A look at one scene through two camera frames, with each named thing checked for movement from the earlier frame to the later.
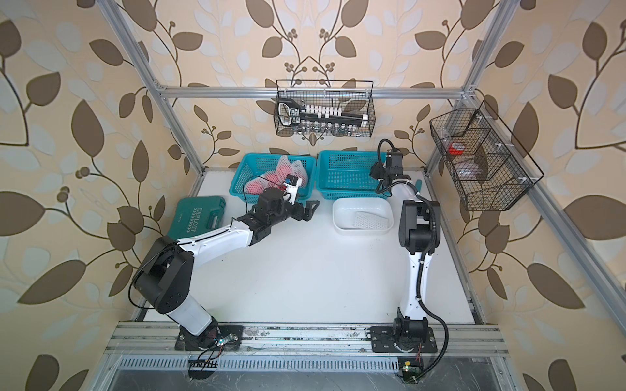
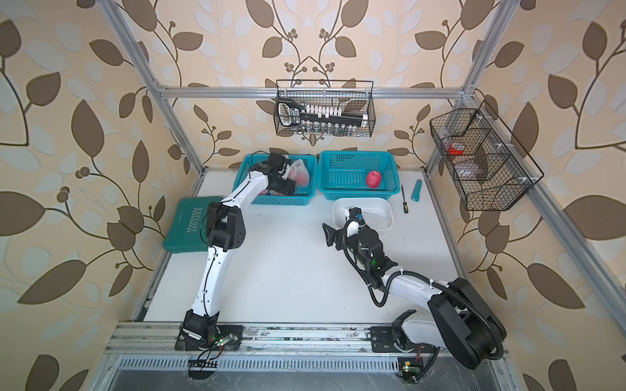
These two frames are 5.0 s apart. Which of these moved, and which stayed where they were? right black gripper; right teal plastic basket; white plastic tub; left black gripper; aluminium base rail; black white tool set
Moved: left black gripper; right black gripper
Stayed: aluminium base rail; right teal plastic basket; white plastic tub; black white tool set
